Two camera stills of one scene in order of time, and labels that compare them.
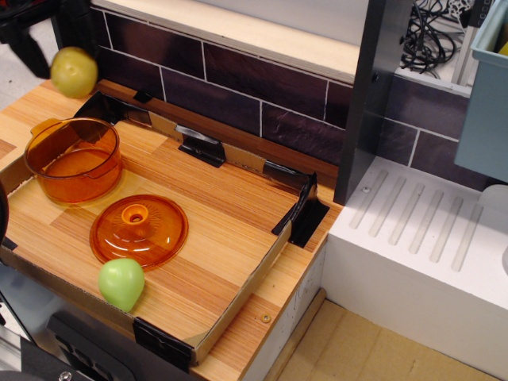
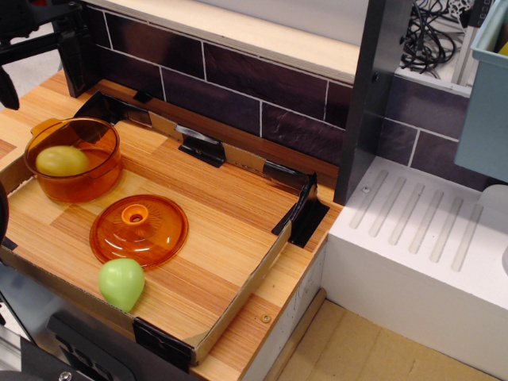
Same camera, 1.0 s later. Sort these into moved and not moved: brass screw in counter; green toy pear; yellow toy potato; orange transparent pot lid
Moved: yellow toy potato
Not moved: brass screw in counter; orange transparent pot lid; green toy pear
